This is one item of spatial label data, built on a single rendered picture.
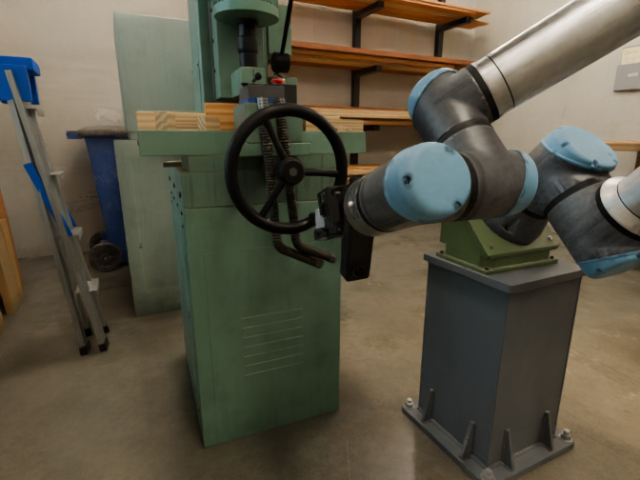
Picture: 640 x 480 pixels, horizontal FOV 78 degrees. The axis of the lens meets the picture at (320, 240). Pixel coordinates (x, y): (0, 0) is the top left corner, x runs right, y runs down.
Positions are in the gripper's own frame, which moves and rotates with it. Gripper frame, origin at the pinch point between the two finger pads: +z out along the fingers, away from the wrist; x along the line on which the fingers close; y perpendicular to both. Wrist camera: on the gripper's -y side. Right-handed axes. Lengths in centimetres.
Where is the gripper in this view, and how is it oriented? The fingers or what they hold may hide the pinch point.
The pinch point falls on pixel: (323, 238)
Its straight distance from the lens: 78.5
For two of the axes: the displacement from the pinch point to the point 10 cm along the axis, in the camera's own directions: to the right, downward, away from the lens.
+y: -1.4, -9.9, 0.8
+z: -3.5, 1.3, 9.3
